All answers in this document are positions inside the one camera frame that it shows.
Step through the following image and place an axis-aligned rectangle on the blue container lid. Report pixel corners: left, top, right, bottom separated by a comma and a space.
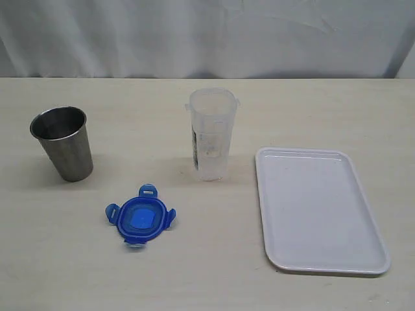
105, 183, 176, 248

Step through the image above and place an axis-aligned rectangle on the stainless steel cup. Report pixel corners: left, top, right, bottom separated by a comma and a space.
30, 106, 93, 182

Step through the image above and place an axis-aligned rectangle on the clear plastic tall container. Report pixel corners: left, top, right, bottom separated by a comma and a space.
185, 87, 239, 181

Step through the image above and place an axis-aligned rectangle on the white rectangular tray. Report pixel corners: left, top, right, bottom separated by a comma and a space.
255, 147, 391, 275

